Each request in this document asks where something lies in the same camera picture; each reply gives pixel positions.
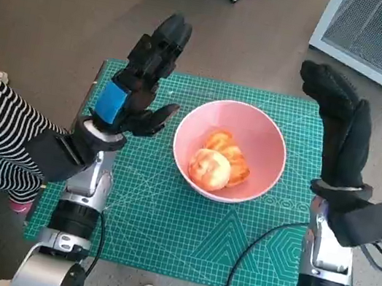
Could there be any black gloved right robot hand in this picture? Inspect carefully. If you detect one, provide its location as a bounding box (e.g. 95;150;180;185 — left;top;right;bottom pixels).
280;58;382;196

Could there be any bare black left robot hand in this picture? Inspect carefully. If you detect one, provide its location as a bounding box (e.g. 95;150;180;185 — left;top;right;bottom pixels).
85;1;197;145

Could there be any pink bowl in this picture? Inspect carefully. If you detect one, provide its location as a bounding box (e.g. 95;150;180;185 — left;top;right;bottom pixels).
164;91;296;213

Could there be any round toy bread bun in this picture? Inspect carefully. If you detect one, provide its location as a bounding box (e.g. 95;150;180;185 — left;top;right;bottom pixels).
185;146;235;195

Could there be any long braided toy bread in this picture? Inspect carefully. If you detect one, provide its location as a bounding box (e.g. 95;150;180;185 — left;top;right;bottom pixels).
198;126;257;191

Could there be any large white mesh cabinet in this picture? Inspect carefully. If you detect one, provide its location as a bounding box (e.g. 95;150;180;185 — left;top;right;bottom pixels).
301;0;382;98

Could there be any green cutting mat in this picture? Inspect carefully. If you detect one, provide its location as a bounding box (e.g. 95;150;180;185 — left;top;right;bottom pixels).
18;48;382;286

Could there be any pink shoe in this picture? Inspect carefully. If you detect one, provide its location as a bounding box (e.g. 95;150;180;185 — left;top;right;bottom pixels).
7;196;36;217

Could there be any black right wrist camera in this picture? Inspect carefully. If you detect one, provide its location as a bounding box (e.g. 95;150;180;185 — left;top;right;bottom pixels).
324;190;382;255

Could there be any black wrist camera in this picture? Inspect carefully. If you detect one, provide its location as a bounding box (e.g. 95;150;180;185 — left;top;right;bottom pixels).
324;190;382;255
17;125;95;190

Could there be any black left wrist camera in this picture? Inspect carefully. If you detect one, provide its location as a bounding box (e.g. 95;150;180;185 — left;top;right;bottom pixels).
17;125;95;190

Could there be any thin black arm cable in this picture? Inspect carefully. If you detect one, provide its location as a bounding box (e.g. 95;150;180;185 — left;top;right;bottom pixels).
81;206;110;282

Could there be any long black arm cable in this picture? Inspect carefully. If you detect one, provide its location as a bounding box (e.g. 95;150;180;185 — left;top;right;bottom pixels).
226;210;375;286

